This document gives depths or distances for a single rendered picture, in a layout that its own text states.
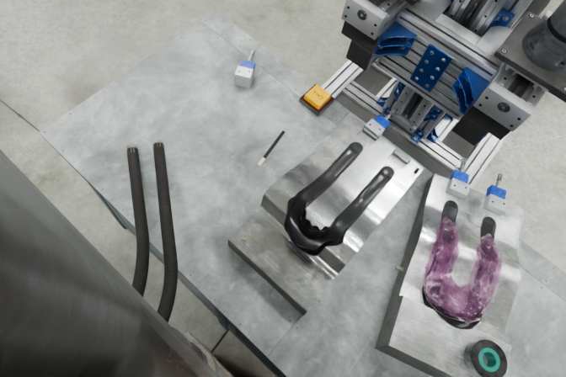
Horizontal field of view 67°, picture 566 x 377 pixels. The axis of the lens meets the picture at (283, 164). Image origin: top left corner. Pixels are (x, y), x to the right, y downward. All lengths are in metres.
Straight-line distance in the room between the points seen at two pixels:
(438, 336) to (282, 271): 0.38
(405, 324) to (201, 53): 1.00
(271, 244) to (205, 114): 0.47
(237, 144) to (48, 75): 1.55
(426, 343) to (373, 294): 0.18
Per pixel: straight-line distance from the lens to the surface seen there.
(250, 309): 1.11
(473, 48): 1.48
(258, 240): 1.08
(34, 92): 2.57
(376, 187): 1.17
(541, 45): 1.38
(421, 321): 1.07
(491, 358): 1.11
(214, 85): 1.38
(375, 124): 1.30
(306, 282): 1.07
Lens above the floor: 1.90
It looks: 63 degrees down
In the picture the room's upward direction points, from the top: 12 degrees clockwise
